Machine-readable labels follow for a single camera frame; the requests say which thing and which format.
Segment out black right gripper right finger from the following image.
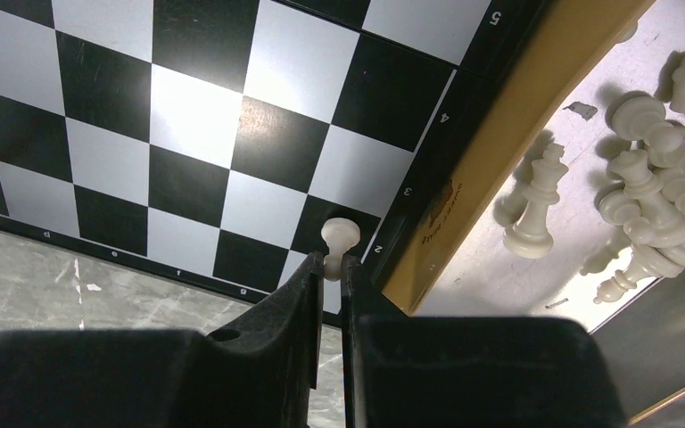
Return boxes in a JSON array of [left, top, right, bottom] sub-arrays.
[[340, 256, 626, 427]]

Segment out pile of white pieces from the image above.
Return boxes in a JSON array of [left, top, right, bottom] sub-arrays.
[[593, 57, 685, 304]]

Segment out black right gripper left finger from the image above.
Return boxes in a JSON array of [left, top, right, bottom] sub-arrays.
[[0, 252, 324, 427]]

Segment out black white chess board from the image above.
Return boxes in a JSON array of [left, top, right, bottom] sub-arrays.
[[0, 1, 549, 302]]

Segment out white chess king piece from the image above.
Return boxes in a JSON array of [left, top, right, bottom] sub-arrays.
[[503, 143, 569, 259]]

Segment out yellow tray of white pieces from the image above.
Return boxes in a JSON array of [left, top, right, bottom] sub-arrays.
[[384, 1, 685, 331]]

